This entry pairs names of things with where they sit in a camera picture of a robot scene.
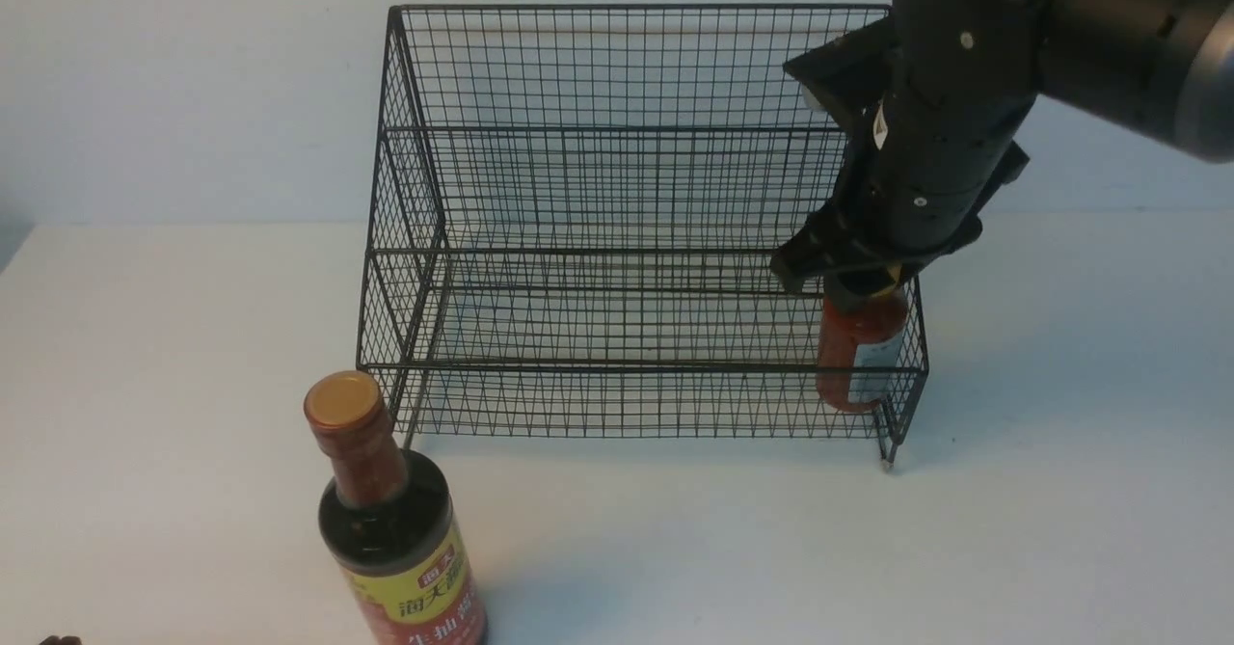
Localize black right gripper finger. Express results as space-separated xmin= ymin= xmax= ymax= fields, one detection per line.
xmin=768 ymin=206 xmax=884 ymax=294
xmin=827 ymin=261 xmax=926 ymax=312

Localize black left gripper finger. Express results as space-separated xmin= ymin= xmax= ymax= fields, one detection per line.
xmin=39 ymin=635 xmax=81 ymax=645

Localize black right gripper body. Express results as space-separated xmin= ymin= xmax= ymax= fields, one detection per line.
xmin=784 ymin=0 xmax=1043 ymax=266

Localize chili sauce bottle yellow cap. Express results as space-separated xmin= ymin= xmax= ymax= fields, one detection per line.
xmin=817 ymin=286 xmax=909 ymax=414

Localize soy sauce bottle red label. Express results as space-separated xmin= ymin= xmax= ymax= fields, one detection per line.
xmin=304 ymin=371 xmax=490 ymax=644

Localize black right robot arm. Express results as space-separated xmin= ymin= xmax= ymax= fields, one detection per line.
xmin=770 ymin=0 xmax=1233 ymax=310

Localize black wire mesh shelf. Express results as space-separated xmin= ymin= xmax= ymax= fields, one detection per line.
xmin=355 ymin=4 xmax=928 ymax=470

